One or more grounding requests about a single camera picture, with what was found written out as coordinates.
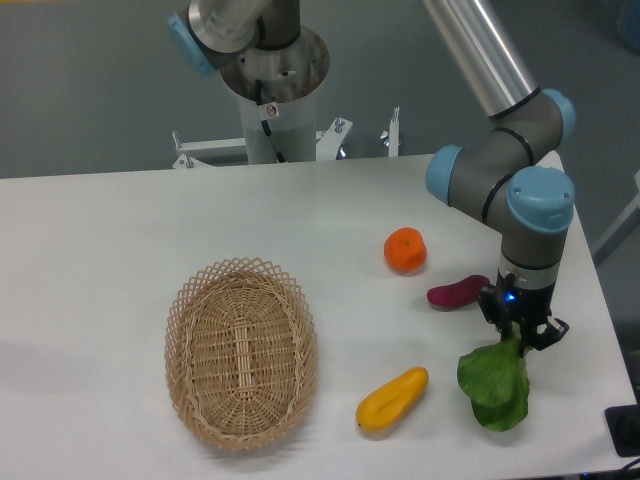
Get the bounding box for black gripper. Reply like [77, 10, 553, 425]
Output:
[477, 264, 570, 357]

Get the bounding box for green leafy vegetable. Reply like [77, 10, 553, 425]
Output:
[457, 330, 530, 432]

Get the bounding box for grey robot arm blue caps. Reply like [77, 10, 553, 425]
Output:
[168, 1, 575, 351]

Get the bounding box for purple sweet potato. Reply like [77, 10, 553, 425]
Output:
[426, 275, 490, 310]

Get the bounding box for orange tangerine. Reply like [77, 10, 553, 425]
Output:
[383, 227, 428, 273]

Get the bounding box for black device at table corner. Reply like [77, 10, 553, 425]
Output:
[604, 404, 639, 458]

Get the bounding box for yellow mango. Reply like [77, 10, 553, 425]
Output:
[355, 367, 430, 434]

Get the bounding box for oval wicker basket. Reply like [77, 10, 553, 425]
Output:
[164, 257, 318, 452]

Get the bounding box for white frame leg right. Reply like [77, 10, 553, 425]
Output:
[592, 172, 639, 268]

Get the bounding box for white metal base frame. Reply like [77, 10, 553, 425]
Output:
[172, 106, 403, 169]

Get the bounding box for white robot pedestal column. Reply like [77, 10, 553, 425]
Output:
[219, 25, 331, 164]

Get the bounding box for black cable on pedestal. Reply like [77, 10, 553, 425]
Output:
[254, 78, 289, 164]

